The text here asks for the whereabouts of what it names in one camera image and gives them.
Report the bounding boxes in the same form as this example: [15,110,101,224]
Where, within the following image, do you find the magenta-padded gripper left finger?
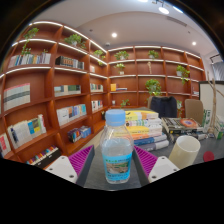
[44,144,96,188]

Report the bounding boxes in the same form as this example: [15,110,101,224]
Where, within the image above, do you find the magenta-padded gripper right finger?
[132,145,181,188]

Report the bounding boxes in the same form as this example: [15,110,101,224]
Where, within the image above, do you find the clear water bottle blue cap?
[99,109,135,185]

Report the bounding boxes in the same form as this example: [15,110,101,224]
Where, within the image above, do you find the cream ceramic mug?
[168,134,202,170]

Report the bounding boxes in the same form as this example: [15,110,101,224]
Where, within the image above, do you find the stack of colourful books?
[124,109,170,153]

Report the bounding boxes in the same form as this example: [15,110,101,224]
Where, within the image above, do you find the stack of dark books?
[161,116,208,141]

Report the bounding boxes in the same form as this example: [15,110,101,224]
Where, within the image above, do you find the dark navy office chair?
[148,95,179,119]

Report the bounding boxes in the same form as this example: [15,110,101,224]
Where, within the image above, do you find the small green white carton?
[202,109,212,129]

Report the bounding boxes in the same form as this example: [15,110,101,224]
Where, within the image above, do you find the orange wooden bookshelf unit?
[0,20,207,168]

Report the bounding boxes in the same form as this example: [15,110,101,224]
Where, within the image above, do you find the green and white box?
[214,114,224,141]

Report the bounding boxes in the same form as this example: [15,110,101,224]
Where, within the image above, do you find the recessed ceiling lights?
[111,0,198,48]

